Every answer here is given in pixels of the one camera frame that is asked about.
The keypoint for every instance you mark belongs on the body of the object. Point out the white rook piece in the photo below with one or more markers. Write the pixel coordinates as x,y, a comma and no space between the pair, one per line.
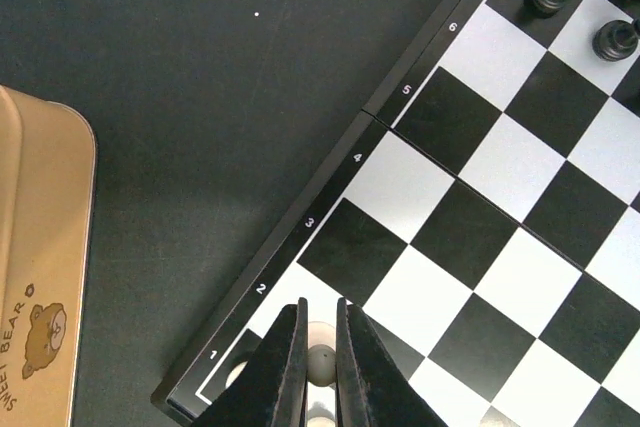
237,372

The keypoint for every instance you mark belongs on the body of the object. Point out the gold metal tin tray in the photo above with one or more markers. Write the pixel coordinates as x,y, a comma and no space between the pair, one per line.
48,163

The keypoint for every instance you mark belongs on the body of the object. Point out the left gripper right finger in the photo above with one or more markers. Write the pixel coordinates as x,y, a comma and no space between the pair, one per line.
370,388

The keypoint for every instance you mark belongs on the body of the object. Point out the black and white chessboard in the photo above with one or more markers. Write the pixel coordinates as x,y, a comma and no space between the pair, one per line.
483,210

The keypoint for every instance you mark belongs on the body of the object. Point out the white pawn piece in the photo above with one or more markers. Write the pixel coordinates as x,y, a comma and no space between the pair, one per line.
321,354

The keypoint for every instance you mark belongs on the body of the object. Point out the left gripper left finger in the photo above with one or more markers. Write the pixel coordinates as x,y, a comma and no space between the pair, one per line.
271,389

